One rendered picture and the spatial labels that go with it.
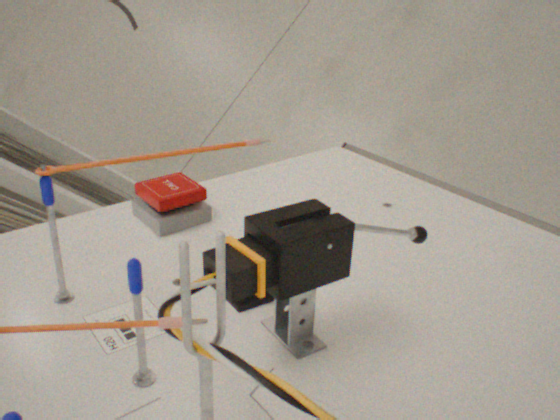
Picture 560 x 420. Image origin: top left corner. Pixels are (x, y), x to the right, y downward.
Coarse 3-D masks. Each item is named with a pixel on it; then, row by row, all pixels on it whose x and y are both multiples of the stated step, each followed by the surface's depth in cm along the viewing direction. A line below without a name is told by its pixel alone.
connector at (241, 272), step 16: (240, 240) 35; (256, 240) 35; (208, 256) 33; (240, 256) 33; (272, 256) 33; (208, 272) 33; (240, 272) 32; (256, 272) 33; (272, 272) 33; (240, 288) 32; (256, 288) 33
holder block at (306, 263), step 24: (264, 216) 35; (288, 216) 35; (312, 216) 36; (336, 216) 36; (264, 240) 34; (288, 240) 33; (312, 240) 33; (336, 240) 35; (288, 264) 33; (312, 264) 34; (336, 264) 35; (288, 288) 34; (312, 288) 35
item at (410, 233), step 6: (354, 228) 38; (360, 228) 38; (366, 228) 39; (372, 228) 39; (378, 228) 39; (384, 228) 40; (390, 228) 40; (396, 234) 41; (402, 234) 41; (408, 234) 42; (414, 234) 42; (330, 246) 34
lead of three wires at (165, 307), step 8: (200, 280) 32; (208, 280) 32; (192, 288) 31; (200, 288) 32; (168, 296) 30; (176, 296) 30; (160, 304) 29; (168, 304) 29; (160, 312) 28; (168, 312) 28; (168, 328) 26; (176, 328) 25; (176, 336) 26; (192, 336) 25; (200, 344) 24; (208, 344) 24; (200, 352) 24
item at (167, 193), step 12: (156, 180) 54; (168, 180) 54; (180, 180) 54; (192, 180) 54; (144, 192) 52; (156, 192) 51; (168, 192) 51; (180, 192) 51; (192, 192) 52; (204, 192) 52; (156, 204) 50; (168, 204) 50; (180, 204) 51; (192, 204) 53
